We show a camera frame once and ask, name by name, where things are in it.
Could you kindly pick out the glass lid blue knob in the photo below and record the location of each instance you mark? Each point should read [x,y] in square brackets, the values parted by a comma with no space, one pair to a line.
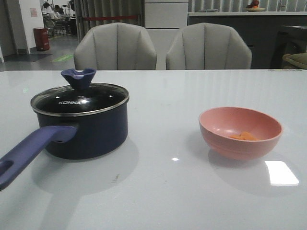
[80,97]

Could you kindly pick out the pink bowl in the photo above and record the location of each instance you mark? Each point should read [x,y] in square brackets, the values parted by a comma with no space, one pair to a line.
[217,124]

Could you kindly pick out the orange ham pieces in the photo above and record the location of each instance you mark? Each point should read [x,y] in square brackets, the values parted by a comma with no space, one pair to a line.
[244,136]

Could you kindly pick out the dark blue saucepan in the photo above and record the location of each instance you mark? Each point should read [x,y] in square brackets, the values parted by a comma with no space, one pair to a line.
[73,138]

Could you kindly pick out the left grey upholstered chair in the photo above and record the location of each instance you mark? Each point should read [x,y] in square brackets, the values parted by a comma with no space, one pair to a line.
[116,46]

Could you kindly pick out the grey upholstered chair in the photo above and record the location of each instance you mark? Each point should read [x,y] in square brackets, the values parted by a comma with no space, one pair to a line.
[116,46]
[208,46]

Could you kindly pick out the right grey upholstered chair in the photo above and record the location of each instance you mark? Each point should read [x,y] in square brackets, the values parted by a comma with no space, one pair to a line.
[208,46]

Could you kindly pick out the white cabinet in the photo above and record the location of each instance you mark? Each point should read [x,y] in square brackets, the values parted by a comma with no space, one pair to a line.
[162,20]

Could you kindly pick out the red trash bin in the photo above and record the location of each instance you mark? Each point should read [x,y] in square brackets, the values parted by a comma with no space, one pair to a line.
[41,39]

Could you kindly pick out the grey counter sideboard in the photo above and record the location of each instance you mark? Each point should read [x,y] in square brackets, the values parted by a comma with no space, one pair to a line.
[269,35]

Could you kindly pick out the fruit plate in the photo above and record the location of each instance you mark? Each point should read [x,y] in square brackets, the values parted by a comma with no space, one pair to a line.
[254,6]

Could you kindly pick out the olive cushion seat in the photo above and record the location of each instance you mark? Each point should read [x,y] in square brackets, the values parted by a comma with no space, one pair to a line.
[295,61]

